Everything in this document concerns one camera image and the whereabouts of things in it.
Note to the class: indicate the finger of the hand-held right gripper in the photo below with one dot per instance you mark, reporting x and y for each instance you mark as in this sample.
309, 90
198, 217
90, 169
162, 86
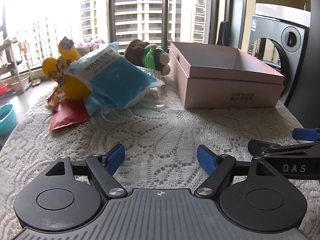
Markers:
306, 134
282, 147

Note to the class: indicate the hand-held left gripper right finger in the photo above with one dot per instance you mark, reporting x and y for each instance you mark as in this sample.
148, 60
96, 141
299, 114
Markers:
206, 160

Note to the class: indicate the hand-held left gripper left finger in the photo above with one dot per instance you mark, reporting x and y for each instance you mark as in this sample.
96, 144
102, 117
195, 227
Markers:
115, 158

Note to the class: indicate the red packet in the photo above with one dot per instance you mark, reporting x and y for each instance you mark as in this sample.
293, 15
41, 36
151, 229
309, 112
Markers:
67, 116

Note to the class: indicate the pink cardboard box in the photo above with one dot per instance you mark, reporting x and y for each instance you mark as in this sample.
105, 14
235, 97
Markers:
225, 90

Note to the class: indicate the blue and white wipes packet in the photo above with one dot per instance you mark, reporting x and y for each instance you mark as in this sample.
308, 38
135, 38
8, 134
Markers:
112, 77

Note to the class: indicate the clear cotton swabs packet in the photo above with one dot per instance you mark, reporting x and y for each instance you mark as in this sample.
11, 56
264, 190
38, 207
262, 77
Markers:
152, 73

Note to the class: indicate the green crocheted doll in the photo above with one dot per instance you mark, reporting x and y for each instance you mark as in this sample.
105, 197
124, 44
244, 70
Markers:
150, 57

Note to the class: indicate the white lace tablecloth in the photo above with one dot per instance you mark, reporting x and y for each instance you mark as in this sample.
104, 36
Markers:
160, 130

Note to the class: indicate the pair of slippers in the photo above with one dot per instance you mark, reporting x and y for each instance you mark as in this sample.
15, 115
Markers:
36, 82

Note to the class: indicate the grey washing machine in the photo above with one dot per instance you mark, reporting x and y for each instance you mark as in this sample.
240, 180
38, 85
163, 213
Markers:
267, 30

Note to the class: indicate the teal plastic basin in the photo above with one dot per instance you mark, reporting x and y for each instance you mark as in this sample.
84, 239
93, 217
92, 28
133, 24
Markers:
7, 120

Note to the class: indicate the potted pink orchid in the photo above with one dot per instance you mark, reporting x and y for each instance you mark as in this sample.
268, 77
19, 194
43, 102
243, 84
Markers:
93, 43

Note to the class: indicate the dark hanging cloth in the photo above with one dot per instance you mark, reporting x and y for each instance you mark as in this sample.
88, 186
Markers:
223, 33

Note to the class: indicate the red plastic basin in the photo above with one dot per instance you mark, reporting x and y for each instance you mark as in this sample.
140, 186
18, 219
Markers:
3, 89

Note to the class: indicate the metal shelf rack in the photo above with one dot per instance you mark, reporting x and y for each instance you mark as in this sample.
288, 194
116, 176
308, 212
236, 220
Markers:
15, 62

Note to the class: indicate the dark framed door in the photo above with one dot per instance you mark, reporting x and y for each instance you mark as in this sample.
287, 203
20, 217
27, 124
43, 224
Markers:
227, 10

